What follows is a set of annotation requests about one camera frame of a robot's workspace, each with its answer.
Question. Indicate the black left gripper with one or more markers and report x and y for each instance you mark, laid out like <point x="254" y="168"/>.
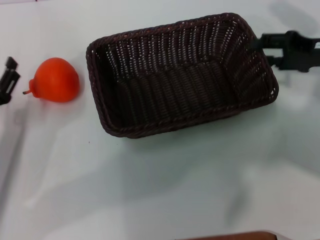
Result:
<point x="4" y="99"/>

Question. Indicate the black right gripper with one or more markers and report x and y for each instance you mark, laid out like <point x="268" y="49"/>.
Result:
<point x="297" y="52"/>

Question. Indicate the black woven rectangular basket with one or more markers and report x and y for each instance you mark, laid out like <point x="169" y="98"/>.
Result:
<point x="175" y="82"/>

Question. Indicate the orange plastic pear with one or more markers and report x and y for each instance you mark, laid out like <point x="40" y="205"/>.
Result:
<point x="56" y="80"/>

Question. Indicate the brown wooden panel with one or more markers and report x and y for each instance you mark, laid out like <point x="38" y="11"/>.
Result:
<point x="237" y="236"/>

